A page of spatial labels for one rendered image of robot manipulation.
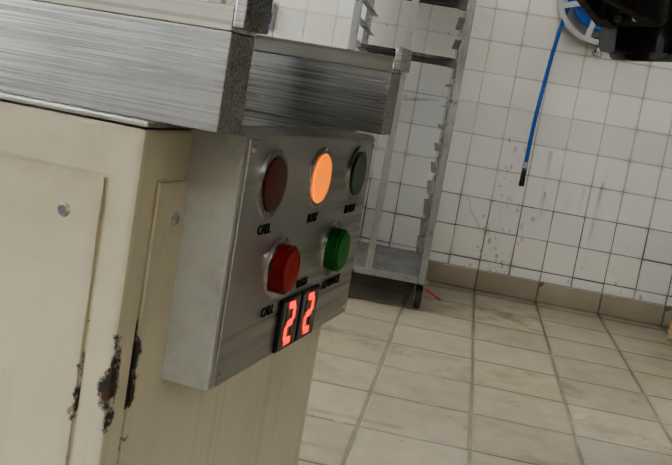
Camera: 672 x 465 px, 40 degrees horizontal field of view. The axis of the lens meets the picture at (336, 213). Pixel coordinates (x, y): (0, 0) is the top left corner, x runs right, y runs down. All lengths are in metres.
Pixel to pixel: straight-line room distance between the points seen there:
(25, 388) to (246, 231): 0.14
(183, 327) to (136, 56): 0.15
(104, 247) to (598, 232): 4.24
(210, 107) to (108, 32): 0.07
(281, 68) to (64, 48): 0.29
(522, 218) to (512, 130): 0.43
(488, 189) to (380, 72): 3.88
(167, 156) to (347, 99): 0.28
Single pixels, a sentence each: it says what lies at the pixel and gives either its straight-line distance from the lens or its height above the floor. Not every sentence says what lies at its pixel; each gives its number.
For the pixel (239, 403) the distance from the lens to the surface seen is 0.64.
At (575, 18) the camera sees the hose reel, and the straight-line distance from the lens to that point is 4.57.
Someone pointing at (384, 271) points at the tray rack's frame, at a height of 0.15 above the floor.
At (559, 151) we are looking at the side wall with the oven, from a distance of 4.59.
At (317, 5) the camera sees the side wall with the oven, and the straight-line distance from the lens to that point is 4.66.
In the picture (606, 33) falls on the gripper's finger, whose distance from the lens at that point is 0.83.
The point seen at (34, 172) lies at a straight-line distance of 0.48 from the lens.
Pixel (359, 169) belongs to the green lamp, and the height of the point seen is 0.82.
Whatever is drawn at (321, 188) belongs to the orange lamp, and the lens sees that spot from 0.59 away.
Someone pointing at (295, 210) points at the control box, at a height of 0.79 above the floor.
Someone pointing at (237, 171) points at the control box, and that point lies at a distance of 0.48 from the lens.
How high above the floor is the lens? 0.87
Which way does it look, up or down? 8 degrees down
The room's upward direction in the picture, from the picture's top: 10 degrees clockwise
